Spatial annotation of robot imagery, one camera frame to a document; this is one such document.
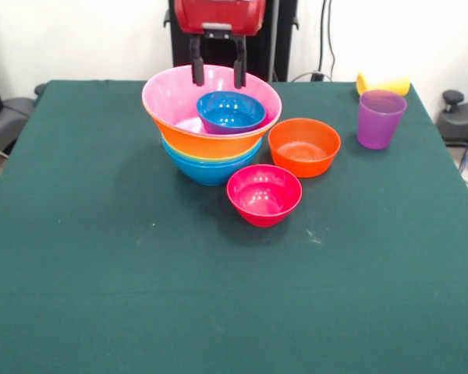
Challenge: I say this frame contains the light blue bowl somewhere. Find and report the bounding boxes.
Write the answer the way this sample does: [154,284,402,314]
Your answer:
[169,155,258,187]
[161,136,264,169]

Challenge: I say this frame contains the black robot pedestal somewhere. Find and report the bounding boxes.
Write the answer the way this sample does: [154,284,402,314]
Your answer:
[163,0,301,83]

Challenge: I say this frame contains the small dark blue bowl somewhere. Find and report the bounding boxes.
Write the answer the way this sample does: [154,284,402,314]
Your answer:
[196,90,267,136]

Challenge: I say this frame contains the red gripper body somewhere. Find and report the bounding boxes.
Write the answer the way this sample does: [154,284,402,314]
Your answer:
[173,0,267,41]

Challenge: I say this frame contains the grey base with black knob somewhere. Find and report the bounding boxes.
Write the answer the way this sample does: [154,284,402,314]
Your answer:
[0,83,48,157]
[436,90,468,147]

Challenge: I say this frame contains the small crimson bowl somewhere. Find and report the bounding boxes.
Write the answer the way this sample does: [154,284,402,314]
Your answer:
[226,164,303,228]

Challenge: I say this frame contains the yellow cup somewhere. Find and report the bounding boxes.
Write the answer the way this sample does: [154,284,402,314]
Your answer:
[355,71,412,97]

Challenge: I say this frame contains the purple cup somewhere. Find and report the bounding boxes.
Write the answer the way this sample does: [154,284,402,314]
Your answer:
[356,89,408,151]

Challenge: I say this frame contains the large orange bowl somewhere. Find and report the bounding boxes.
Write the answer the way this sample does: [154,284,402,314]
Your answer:
[142,111,277,161]

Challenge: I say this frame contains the dark green table cloth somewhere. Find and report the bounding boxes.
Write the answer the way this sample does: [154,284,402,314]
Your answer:
[0,79,468,374]

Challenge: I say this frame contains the large pink bowl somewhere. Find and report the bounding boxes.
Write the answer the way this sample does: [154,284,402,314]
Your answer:
[140,64,283,136]

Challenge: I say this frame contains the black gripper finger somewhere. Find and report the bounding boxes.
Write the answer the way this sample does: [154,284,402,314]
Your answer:
[189,35,207,87]
[232,36,247,90]

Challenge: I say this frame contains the black wall cable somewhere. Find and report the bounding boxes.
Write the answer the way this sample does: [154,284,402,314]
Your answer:
[318,0,337,75]

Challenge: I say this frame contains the small red-orange bowl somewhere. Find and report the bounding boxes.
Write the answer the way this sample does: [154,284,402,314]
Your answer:
[267,118,342,179]

